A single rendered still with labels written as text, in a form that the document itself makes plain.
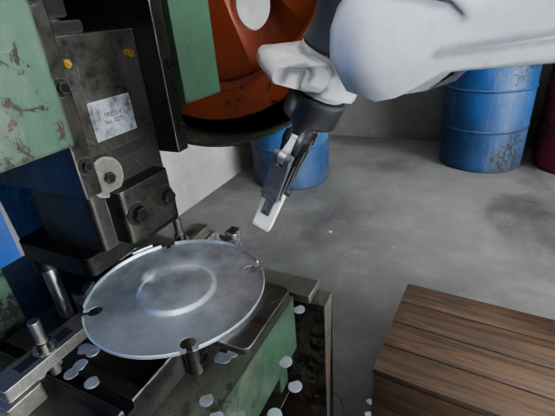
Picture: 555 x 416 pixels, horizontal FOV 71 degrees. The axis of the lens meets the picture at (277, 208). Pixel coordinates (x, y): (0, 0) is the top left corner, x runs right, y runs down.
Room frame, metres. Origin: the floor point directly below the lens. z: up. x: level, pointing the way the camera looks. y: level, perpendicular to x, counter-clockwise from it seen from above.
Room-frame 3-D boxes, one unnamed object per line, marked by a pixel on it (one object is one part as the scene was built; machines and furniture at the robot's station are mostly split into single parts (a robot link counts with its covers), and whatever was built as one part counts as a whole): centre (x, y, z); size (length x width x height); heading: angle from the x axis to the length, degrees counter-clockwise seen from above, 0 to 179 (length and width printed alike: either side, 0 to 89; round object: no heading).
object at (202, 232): (0.72, 0.21, 0.76); 0.17 x 0.06 x 0.10; 152
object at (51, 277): (0.53, 0.38, 0.81); 0.02 x 0.02 x 0.14
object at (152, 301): (0.52, 0.18, 0.78); 0.29 x 0.29 x 0.01
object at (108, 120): (0.56, 0.25, 1.04); 0.17 x 0.15 x 0.30; 62
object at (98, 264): (0.58, 0.29, 0.86); 0.20 x 0.16 x 0.05; 152
